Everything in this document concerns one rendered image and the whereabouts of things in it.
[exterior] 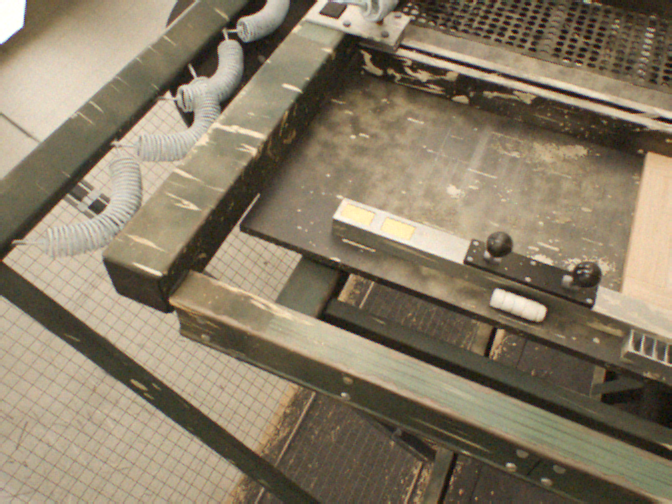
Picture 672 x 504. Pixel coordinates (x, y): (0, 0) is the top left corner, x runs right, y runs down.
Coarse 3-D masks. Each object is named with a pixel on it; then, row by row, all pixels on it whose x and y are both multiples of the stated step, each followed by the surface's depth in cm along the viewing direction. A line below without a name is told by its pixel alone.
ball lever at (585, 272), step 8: (584, 264) 81; (592, 264) 81; (576, 272) 81; (584, 272) 80; (592, 272) 80; (600, 272) 80; (568, 280) 91; (576, 280) 81; (584, 280) 80; (592, 280) 80; (600, 280) 80; (568, 288) 91; (576, 288) 91; (584, 288) 82
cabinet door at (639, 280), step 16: (656, 160) 114; (656, 176) 111; (640, 192) 109; (656, 192) 109; (640, 208) 106; (656, 208) 106; (640, 224) 104; (656, 224) 104; (640, 240) 102; (656, 240) 102; (640, 256) 100; (656, 256) 100; (624, 272) 99; (640, 272) 98; (656, 272) 98; (624, 288) 96; (640, 288) 96; (656, 288) 96; (656, 304) 94
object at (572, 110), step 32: (320, 0) 125; (352, 32) 120; (384, 32) 118; (384, 64) 125; (416, 64) 122; (448, 64) 120; (480, 64) 121; (448, 96) 124; (480, 96) 121; (512, 96) 118; (544, 96) 116; (576, 96) 117; (608, 96) 116; (576, 128) 118; (608, 128) 115; (640, 128) 113
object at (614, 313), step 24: (336, 216) 99; (384, 216) 100; (360, 240) 101; (384, 240) 98; (408, 240) 97; (432, 240) 97; (456, 240) 97; (432, 264) 98; (456, 264) 95; (504, 288) 95; (528, 288) 93; (600, 288) 93; (552, 312) 95; (576, 312) 92; (600, 312) 90; (624, 312) 91; (648, 312) 91; (624, 336) 92
